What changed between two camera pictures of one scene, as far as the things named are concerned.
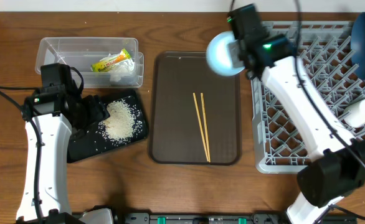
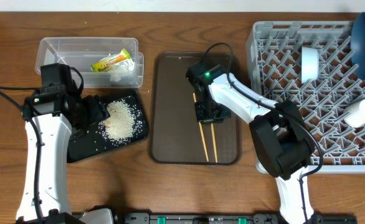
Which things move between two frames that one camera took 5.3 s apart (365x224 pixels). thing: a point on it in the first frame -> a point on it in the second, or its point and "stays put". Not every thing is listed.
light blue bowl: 217,54 -> 309,64
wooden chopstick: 205,126 -> 214,143
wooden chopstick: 197,107 stays put
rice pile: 123,124 stays put
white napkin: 117,70 stays put
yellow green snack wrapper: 104,66 stays put
